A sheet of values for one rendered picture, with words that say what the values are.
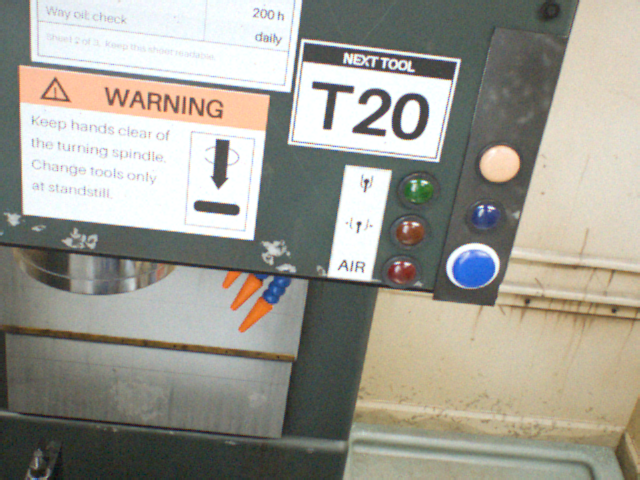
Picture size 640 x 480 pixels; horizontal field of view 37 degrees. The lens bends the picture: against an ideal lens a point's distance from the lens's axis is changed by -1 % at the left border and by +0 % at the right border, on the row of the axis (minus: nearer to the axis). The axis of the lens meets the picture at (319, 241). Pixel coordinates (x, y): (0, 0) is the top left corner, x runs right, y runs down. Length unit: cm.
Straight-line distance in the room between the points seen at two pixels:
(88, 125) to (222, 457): 112
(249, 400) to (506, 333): 66
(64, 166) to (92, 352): 92
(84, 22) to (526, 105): 28
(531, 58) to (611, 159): 124
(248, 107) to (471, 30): 15
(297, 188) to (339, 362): 95
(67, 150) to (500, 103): 28
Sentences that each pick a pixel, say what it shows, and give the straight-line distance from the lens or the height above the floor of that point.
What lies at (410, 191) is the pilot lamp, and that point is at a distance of 62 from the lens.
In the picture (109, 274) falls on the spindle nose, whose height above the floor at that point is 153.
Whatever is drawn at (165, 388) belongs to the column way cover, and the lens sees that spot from 157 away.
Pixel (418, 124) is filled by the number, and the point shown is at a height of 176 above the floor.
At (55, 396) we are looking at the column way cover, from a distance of 162.
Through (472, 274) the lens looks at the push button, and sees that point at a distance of 66.
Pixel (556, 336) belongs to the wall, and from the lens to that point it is 204.
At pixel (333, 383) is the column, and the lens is 159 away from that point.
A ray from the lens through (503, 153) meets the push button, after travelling 62.
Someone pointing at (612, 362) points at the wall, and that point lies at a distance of 211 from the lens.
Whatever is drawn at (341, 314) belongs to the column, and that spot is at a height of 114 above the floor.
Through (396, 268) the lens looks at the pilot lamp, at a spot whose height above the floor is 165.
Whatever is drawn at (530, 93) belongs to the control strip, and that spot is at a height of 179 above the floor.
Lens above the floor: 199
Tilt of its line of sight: 30 degrees down
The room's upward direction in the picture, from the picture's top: 9 degrees clockwise
